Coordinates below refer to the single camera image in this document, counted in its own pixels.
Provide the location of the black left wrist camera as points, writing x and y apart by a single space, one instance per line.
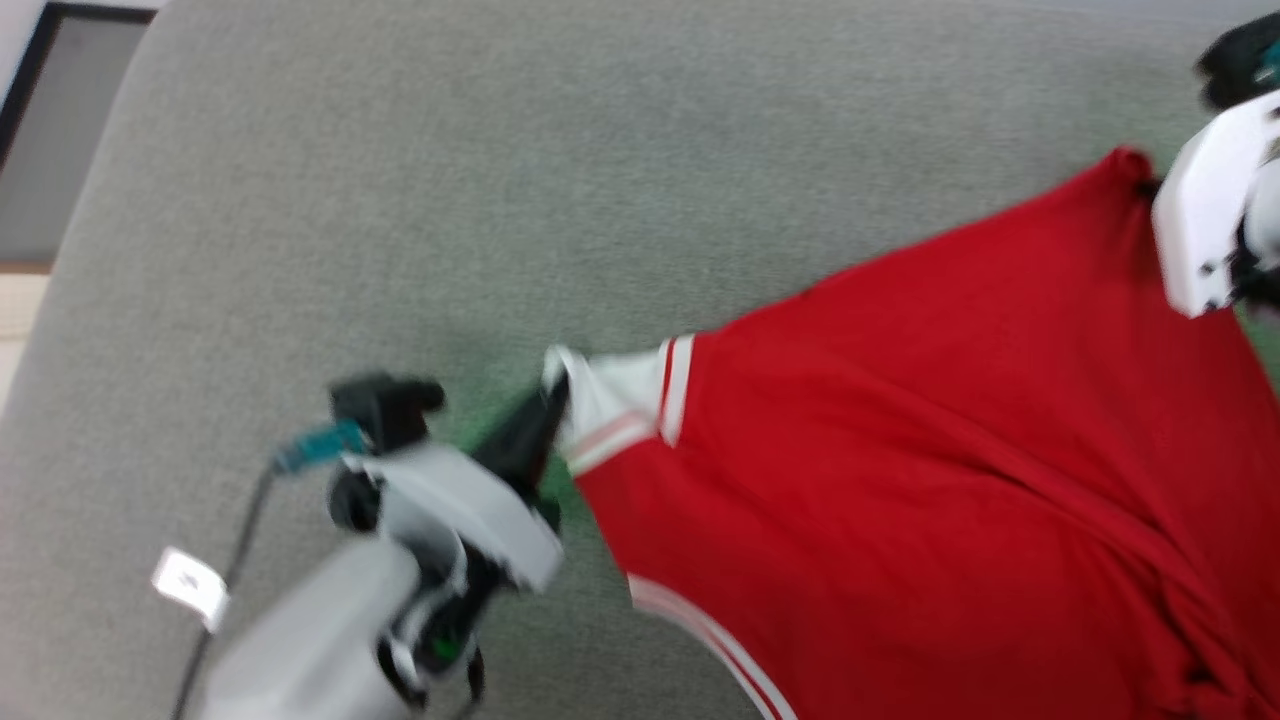
385 410

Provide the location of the dark-framed grey panel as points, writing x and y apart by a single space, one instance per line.
70 130

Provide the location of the red and white jersey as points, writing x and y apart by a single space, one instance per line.
950 450

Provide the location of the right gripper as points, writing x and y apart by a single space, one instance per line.
1205 210

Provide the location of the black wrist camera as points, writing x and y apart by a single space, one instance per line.
385 410
1240 65

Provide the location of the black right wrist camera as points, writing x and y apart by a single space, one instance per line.
1240 65

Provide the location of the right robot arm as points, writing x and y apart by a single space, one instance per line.
1265 235

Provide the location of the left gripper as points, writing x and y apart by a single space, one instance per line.
470 520

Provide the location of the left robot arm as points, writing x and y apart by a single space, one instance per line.
310 640

